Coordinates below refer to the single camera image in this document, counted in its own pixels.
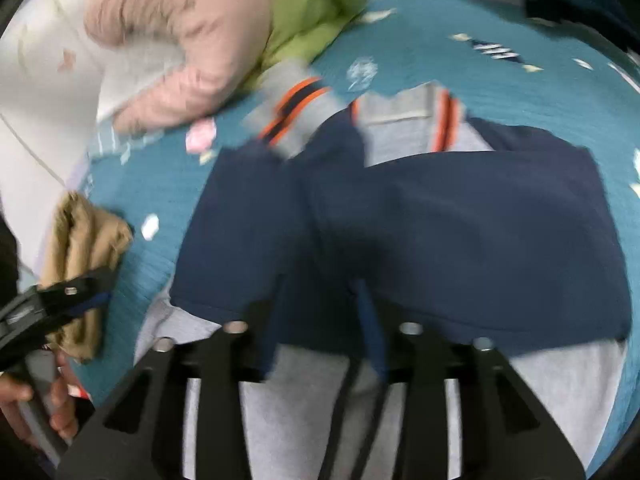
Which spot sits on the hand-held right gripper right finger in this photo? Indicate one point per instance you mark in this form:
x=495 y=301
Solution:
x=374 y=332

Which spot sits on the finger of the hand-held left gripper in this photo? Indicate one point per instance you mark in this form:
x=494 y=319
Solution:
x=75 y=290

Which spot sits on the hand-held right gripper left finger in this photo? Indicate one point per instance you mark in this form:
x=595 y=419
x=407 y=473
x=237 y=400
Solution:
x=272 y=332

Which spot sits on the tan cloth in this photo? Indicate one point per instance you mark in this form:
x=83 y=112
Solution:
x=82 y=240

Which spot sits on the navy and grey jacket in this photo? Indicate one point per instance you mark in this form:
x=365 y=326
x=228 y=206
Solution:
x=450 y=235

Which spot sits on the person's left hand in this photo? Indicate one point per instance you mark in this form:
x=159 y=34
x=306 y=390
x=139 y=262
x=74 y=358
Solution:
x=62 y=410

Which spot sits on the white cloth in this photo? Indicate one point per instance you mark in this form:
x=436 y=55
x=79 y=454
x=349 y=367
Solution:
x=45 y=90

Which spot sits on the teal printed blanket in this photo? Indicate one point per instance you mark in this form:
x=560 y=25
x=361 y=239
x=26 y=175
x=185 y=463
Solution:
x=525 y=85

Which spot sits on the pink padded jacket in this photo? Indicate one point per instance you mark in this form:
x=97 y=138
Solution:
x=195 y=25

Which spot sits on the green garment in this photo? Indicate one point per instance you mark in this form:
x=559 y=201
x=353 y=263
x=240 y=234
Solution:
x=305 y=5

